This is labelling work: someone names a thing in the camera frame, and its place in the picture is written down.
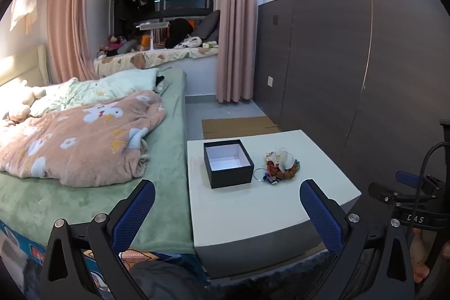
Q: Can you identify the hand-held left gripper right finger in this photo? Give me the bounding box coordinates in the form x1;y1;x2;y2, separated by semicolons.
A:
300;179;415;300

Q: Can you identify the white cloth on wall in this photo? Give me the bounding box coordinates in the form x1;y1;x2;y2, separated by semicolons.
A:
9;0;39;32

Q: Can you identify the flat cardboard sheet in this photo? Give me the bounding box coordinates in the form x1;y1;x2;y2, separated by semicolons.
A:
201;116;281;140

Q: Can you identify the white fabric flower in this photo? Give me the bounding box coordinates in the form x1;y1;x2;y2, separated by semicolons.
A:
272;147;296;169

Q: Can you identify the white low table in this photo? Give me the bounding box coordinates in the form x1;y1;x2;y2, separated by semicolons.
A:
186;129;363;279

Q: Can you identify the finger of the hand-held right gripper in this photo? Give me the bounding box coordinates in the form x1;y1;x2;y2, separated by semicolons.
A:
395;171;428;186
368;181;427;206

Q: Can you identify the black bag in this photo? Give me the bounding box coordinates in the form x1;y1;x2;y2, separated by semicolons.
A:
165;18;195;49

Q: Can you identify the pile of plush toys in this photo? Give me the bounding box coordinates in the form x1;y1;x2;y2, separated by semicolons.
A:
98;34;140;58

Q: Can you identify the pink curtain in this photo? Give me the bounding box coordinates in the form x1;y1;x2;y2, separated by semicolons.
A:
215;0;259;104
46;0;98;85

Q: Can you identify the person's right hand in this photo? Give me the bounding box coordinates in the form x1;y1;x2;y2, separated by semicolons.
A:
409;228;437;284

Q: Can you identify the cream plush toy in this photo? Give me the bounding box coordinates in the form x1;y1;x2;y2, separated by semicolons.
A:
0;80;47;122

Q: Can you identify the white spotted plush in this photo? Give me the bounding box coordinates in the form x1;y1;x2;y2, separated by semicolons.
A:
174;35;204;49

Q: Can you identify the cream headboard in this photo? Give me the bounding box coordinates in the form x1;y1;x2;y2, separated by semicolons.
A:
0;44;50;87

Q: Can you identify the white desk lamp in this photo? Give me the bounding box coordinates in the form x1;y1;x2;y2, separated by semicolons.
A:
135;22;171;51

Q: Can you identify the pink duck print blanket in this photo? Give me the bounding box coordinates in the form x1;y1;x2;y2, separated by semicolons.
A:
0;90;168;188

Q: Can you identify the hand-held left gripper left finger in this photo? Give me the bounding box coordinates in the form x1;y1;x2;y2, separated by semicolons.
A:
40;179;156;300

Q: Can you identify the grey pillow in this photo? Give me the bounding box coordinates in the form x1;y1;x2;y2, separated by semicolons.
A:
192;10;222;42

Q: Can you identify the light green quilt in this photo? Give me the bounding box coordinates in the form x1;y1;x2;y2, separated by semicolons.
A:
30;68;161;118

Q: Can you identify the black gift box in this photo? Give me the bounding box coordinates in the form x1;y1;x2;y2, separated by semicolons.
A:
203;139;255;189

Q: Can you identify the cartoon printed bed base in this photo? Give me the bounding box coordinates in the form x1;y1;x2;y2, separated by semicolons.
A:
0;219;209;300

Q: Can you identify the bed with green sheet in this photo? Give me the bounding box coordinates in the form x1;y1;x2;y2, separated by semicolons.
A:
0;68;196;256

